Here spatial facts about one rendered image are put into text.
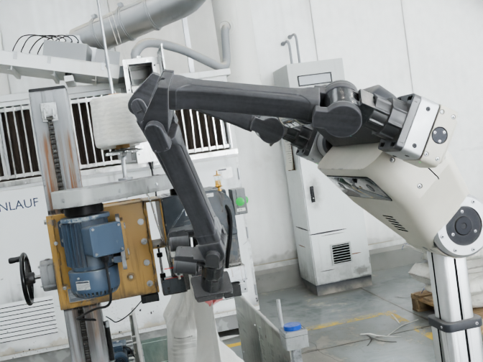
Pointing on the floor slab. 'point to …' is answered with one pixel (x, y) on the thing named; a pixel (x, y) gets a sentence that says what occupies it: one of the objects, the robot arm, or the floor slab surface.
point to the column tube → (72, 169)
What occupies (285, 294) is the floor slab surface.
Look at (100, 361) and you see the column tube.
